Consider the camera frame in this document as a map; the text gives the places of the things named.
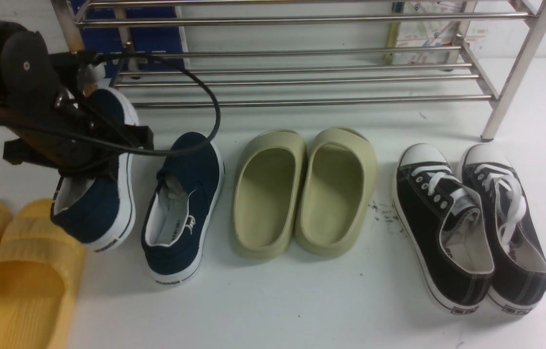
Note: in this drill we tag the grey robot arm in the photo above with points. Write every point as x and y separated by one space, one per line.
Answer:
57 126

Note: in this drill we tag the black lace-up sneaker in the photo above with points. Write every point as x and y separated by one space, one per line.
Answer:
444 220
519 279

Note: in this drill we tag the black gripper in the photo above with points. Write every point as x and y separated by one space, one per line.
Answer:
56 125

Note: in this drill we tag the white printed box behind rack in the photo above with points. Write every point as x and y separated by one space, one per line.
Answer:
432 33

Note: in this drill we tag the right black lace-up sneaker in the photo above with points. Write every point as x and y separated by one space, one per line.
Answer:
519 279

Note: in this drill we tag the right olive green slipper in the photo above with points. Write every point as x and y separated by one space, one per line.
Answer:
338 187

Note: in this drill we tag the left black lace-up sneaker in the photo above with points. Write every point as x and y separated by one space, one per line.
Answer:
444 220

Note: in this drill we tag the olive green slipper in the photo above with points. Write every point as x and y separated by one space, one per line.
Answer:
338 187
268 184

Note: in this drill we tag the right yellow slide slipper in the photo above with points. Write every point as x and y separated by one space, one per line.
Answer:
40 274

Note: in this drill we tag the left olive green slipper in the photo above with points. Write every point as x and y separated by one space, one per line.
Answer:
268 184

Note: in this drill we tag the stainless steel shoe rack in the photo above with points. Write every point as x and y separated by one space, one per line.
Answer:
468 69

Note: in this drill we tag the navy canvas shoe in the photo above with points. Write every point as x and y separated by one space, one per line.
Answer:
179 213
99 213

